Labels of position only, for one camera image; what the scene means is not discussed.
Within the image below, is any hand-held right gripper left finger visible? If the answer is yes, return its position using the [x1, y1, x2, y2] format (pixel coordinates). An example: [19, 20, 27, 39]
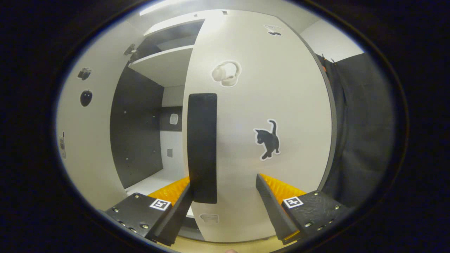
[105, 176, 194, 246]

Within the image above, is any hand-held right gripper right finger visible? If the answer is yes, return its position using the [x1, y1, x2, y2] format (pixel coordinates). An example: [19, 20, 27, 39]
[256, 173, 350, 246]

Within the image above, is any white grey cabinet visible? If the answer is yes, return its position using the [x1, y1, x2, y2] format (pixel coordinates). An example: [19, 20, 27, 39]
[110, 18, 206, 243]

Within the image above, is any white cabinet door camera sticker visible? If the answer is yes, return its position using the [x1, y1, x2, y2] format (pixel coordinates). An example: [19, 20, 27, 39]
[56, 19, 148, 211]

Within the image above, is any white cabinet door headphone sticker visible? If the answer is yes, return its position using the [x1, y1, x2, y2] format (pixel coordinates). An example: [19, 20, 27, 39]
[181, 10, 338, 243]

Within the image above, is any metal door hinge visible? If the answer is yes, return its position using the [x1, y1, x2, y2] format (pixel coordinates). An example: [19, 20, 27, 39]
[123, 43, 138, 63]

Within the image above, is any black backdrop cloth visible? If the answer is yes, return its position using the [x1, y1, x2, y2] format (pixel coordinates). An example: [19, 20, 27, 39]
[316, 53, 398, 208]

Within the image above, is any black door handle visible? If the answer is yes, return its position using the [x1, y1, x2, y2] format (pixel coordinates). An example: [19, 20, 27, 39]
[187, 93, 218, 204]

